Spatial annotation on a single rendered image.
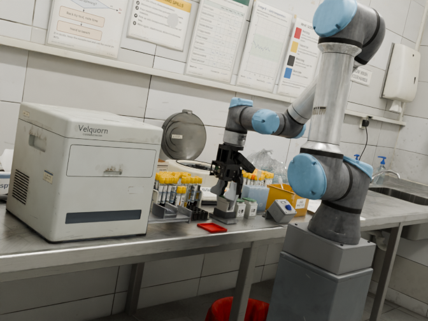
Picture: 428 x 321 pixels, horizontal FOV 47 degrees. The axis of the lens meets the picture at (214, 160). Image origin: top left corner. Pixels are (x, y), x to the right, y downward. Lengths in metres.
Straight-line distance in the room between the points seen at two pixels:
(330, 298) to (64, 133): 0.81
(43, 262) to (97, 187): 0.21
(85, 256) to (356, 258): 0.73
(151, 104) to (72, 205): 0.96
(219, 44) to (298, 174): 1.11
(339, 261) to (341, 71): 0.50
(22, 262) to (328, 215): 0.80
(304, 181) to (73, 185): 0.58
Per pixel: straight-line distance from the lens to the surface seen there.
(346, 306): 1.48
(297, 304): 1.46
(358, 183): 1.40
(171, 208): 1.45
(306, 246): 1.43
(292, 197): 1.90
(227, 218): 1.65
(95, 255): 1.25
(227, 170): 1.58
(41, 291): 2.07
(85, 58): 1.85
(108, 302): 2.27
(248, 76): 2.45
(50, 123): 1.23
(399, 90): 3.55
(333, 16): 1.33
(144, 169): 1.30
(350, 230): 1.42
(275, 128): 1.51
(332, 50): 1.33
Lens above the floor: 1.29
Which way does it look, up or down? 8 degrees down
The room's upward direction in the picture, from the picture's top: 11 degrees clockwise
